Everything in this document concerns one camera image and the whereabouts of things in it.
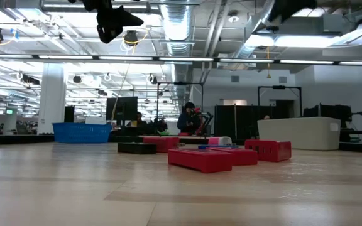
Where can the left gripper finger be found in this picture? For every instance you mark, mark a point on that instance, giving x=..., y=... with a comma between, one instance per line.
x=108, y=28
x=126, y=19

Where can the black aluminium table frame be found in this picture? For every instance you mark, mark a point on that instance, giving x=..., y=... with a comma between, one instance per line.
x=17, y=139

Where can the background red black robot arm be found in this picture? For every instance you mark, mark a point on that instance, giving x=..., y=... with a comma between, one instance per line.
x=204, y=120

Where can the white box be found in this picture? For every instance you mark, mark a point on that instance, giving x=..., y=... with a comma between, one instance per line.
x=95, y=120

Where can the black background robot station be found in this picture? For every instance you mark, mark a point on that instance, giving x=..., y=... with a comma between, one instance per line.
x=328, y=111

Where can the white building pillar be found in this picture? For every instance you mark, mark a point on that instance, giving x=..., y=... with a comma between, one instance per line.
x=52, y=100

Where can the red cylinder silver tip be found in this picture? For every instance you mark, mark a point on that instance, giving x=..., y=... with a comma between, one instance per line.
x=220, y=141

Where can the person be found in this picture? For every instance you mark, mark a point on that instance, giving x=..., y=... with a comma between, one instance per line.
x=266, y=117
x=187, y=122
x=160, y=125
x=139, y=120

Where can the blue plastic basket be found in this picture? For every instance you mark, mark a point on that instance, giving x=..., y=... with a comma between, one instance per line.
x=80, y=133

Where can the red slotted box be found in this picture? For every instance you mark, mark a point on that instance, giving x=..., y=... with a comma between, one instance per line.
x=165, y=144
x=269, y=150

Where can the black partition panel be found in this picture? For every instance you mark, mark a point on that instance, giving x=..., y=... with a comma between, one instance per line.
x=231, y=122

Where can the black gantry frame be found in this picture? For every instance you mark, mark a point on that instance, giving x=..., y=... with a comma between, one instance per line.
x=181, y=83
x=278, y=87

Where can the small black monitor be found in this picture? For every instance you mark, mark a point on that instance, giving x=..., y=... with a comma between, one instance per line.
x=69, y=114

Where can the red rectangular box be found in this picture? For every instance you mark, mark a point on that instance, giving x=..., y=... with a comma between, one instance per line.
x=244, y=157
x=200, y=160

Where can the round ceiling fixture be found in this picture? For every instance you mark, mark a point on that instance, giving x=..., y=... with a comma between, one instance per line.
x=233, y=17

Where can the grey ceiling air unit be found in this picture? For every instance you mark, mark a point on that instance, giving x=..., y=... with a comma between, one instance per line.
x=306, y=25

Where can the slanted silver ventilation duct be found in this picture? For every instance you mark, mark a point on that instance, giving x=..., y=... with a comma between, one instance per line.
x=247, y=50

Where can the black computer monitor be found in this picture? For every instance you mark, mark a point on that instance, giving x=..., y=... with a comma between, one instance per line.
x=121, y=108

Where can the overhead light bar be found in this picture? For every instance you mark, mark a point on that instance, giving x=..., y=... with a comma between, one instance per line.
x=181, y=59

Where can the wall vent grille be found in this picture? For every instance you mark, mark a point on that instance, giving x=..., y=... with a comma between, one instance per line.
x=282, y=79
x=235, y=78

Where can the white plastic bin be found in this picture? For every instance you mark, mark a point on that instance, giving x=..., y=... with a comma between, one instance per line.
x=297, y=133

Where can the blue box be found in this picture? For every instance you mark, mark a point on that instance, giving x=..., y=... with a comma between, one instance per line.
x=218, y=146

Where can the black rectangular display module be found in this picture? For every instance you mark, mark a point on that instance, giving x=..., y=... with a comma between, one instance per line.
x=137, y=148

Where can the ribbed silver ventilation duct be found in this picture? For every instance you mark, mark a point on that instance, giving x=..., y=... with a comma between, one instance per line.
x=176, y=25

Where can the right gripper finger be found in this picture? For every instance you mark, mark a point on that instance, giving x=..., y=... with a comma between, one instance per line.
x=289, y=7

